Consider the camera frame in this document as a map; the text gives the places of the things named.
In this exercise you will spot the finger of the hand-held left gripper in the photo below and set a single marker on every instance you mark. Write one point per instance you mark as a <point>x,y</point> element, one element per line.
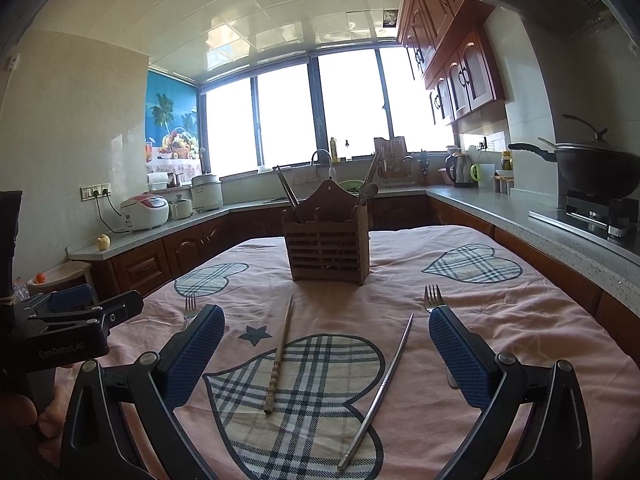
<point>120,306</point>
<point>70,298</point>

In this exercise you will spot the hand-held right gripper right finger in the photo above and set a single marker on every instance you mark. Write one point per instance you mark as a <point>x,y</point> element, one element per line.
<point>460,360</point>

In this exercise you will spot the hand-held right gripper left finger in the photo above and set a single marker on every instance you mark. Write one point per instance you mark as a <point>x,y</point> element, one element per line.
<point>197,350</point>

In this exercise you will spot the large silver fork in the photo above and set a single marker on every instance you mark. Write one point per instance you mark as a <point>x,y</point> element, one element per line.
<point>190,310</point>

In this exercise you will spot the small slim fork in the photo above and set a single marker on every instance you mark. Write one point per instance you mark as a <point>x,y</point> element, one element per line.
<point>434,300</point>

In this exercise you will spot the metal chopstick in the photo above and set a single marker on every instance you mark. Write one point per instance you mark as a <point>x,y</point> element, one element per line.
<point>385,385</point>
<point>291,196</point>

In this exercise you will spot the long carved wooden chopstick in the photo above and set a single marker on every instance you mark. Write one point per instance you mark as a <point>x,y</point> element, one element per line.
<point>375,162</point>
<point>280,355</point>

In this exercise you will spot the wooden slatted utensil holder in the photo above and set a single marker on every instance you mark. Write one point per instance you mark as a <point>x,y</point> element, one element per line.
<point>325,255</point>

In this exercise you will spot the silver metal spoon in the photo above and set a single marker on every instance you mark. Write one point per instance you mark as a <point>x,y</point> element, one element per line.
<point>368,191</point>

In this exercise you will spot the person's left hand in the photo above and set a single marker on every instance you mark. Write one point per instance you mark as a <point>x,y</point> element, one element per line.
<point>17,417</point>

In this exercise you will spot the small orange fruit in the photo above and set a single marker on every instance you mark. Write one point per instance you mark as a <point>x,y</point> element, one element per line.
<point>40,277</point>

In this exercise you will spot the wooden lower cabinets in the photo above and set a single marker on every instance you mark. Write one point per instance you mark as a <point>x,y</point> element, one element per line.
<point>145,265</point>

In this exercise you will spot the wooden cabinets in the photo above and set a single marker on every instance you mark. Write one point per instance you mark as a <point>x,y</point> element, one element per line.
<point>470,70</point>
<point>145,265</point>

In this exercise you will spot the yellow apple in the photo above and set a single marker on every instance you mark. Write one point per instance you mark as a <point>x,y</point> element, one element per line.
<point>103,242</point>

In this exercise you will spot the white and red rice cooker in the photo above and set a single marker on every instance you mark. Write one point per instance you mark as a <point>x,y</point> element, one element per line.
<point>145,212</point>

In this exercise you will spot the small white appliance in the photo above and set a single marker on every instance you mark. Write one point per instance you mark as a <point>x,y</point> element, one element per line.
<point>181,209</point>

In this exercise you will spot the pink plaid-heart tablecloth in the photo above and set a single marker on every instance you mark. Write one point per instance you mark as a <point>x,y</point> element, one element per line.
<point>350,310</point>

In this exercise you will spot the white round pot cooker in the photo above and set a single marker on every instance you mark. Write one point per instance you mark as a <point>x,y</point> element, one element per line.
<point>206,192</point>

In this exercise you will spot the grey kitchen countertop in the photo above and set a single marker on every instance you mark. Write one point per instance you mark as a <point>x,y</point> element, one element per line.
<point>500,205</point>

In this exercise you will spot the thin dark chopstick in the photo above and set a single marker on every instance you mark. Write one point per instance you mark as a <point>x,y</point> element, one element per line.
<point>284,191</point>

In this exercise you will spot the spice jars set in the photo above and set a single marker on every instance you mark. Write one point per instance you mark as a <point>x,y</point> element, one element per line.
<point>503,183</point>

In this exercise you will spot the green cup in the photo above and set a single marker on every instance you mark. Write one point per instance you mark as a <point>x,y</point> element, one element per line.
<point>476,173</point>

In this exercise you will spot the electric kettle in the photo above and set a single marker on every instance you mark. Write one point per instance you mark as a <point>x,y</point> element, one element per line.
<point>459,170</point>

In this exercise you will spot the gas stove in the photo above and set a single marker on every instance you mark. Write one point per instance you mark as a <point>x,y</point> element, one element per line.
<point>590,210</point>

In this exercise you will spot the oil bottle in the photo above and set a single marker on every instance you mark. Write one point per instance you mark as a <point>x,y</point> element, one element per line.
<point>506,161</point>

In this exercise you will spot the green basin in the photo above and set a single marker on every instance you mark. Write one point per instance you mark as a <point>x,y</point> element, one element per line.
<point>350,183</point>

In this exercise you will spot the dish rack with cutting board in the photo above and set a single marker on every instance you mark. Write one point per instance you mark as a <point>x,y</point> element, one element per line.
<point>392,152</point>

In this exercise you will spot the black wok with lid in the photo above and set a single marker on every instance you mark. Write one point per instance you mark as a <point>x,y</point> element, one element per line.
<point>595,170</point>

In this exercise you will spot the curved kitchen faucet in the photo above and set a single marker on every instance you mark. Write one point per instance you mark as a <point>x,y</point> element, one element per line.
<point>320,150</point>

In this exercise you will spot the yellow bottle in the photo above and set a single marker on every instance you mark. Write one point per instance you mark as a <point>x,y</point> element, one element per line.
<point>333,150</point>

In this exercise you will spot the kitchen window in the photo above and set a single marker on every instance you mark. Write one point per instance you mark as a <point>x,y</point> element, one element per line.
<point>285,115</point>

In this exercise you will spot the wooden upper cabinets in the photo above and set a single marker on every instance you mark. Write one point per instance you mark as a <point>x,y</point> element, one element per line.
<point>470,70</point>

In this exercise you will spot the white wall socket strip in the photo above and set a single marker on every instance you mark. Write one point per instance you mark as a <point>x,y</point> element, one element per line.
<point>95,191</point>

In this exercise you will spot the fruit and palm wall poster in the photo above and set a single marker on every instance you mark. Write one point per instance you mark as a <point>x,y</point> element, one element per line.
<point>172,120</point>

